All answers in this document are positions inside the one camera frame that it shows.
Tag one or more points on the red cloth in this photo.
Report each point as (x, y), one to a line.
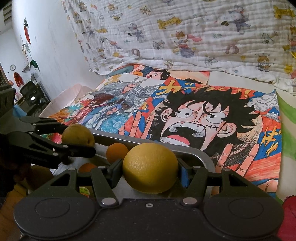
(290, 208)

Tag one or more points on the green drawing sheet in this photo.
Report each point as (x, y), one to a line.
(288, 129)

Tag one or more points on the green wall decoration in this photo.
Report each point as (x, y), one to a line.
(34, 63)

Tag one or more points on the orange tangerine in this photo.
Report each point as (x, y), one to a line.
(114, 153)
(86, 168)

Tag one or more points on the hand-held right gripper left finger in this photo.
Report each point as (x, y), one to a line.
(116, 171)

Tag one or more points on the yellow lemon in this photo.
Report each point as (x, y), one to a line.
(150, 166)

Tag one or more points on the cartoon girl poster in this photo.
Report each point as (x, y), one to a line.
(185, 76)

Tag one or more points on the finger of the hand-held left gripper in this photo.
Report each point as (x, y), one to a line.
(44, 122)
(57, 150)

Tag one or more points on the yellow-green pear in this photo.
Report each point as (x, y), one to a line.
(76, 136)

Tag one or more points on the dark desk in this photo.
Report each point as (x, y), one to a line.
(34, 92)

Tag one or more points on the warrior drawing poster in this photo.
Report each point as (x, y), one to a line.
(120, 104)

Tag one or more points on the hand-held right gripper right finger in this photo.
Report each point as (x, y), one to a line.
(183, 176)

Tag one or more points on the white printed blanket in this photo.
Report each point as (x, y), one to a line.
(185, 23)

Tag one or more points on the wall clock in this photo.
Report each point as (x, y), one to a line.
(12, 67)

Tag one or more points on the metal baking tray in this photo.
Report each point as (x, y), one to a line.
(129, 193)

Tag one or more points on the cartoon face poster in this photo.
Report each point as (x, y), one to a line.
(242, 143)

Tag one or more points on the small red wall decoration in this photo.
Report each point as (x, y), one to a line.
(18, 80)

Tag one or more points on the small green pink object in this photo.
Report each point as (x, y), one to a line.
(84, 191)

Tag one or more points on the brown kiwi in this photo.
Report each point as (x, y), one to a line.
(40, 177)

